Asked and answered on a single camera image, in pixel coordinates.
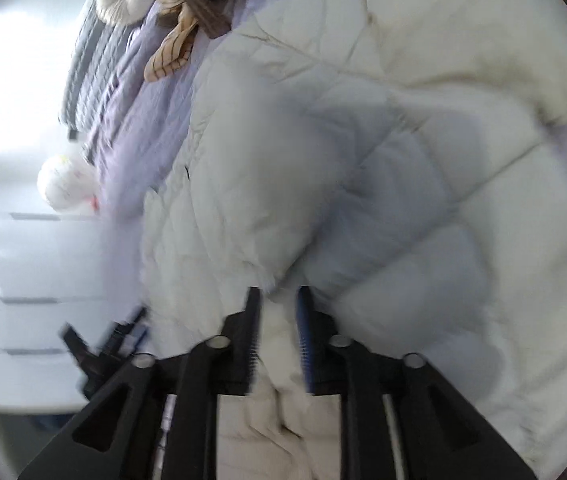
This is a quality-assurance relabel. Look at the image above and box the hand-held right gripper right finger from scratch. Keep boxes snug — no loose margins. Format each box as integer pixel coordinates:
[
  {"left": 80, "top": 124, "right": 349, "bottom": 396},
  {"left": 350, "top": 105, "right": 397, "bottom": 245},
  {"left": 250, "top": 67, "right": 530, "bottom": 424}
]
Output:
[{"left": 296, "top": 286, "right": 539, "bottom": 480}]

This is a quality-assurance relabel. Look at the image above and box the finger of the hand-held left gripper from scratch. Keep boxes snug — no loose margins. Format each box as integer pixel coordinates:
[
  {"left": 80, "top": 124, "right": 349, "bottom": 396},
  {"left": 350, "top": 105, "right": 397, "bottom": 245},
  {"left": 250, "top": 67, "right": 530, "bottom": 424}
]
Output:
[{"left": 60, "top": 305, "right": 150, "bottom": 401}]

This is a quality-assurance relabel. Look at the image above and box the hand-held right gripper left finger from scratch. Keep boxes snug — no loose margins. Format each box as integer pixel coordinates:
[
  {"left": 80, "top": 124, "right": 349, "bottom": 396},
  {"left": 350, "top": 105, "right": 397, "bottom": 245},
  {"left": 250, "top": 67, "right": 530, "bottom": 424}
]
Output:
[{"left": 17, "top": 286, "right": 264, "bottom": 480}]

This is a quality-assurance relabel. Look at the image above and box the cream white puffer jacket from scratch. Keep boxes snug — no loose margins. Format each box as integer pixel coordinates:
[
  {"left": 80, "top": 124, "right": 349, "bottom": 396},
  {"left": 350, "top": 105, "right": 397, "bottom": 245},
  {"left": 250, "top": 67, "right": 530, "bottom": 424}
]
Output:
[{"left": 138, "top": 0, "right": 567, "bottom": 480}]

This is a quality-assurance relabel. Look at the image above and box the white drawer cabinet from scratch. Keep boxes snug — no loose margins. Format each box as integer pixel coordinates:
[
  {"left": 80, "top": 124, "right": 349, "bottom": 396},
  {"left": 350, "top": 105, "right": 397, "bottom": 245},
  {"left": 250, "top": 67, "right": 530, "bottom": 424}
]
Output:
[{"left": 0, "top": 209, "right": 116, "bottom": 413}]

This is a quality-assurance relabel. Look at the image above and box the lavender fleece blanket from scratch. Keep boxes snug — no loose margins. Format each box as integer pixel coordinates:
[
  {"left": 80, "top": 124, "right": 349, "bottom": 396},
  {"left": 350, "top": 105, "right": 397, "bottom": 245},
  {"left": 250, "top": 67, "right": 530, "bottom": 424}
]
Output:
[{"left": 86, "top": 0, "right": 274, "bottom": 311}]

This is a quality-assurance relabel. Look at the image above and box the grey quilted headboard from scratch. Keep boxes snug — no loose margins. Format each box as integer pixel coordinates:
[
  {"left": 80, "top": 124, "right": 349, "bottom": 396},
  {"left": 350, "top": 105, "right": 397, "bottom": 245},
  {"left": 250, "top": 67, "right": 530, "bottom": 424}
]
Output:
[{"left": 60, "top": 0, "right": 139, "bottom": 133}]

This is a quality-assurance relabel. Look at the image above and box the beige striped garment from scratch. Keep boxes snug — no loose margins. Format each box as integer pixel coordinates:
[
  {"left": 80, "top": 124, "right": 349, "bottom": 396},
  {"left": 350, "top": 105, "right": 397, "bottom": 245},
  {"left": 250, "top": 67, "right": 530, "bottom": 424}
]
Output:
[{"left": 143, "top": 0, "right": 204, "bottom": 83}]

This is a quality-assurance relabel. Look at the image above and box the brown cloth strip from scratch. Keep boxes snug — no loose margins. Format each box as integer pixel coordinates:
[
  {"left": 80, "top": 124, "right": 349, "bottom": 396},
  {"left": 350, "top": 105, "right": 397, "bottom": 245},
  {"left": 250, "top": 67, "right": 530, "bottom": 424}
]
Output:
[{"left": 180, "top": 0, "right": 235, "bottom": 40}]

